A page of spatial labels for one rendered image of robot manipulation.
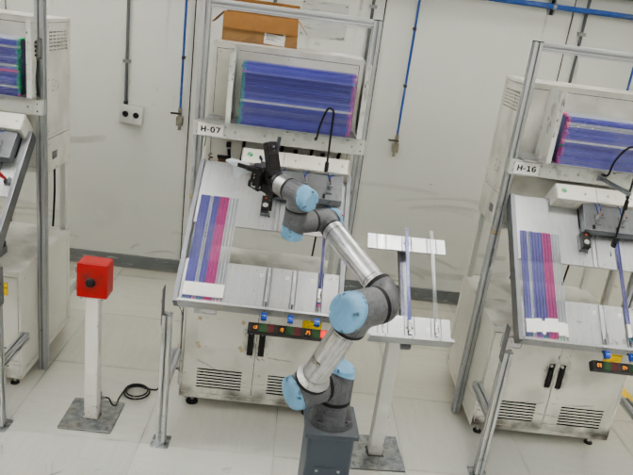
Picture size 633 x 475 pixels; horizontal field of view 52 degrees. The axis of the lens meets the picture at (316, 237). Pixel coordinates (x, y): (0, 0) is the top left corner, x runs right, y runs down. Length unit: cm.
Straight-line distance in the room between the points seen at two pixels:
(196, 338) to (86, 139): 203
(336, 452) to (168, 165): 277
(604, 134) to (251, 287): 171
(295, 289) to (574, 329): 120
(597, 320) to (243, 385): 164
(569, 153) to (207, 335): 186
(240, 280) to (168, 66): 211
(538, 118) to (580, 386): 131
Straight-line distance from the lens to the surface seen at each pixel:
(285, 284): 276
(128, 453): 308
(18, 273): 326
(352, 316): 185
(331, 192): 292
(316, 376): 210
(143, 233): 480
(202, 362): 322
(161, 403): 302
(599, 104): 339
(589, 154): 321
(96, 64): 464
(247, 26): 325
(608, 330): 309
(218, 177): 302
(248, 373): 322
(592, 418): 363
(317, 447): 235
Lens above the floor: 189
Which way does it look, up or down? 19 degrees down
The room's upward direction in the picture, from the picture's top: 8 degrees clockwise
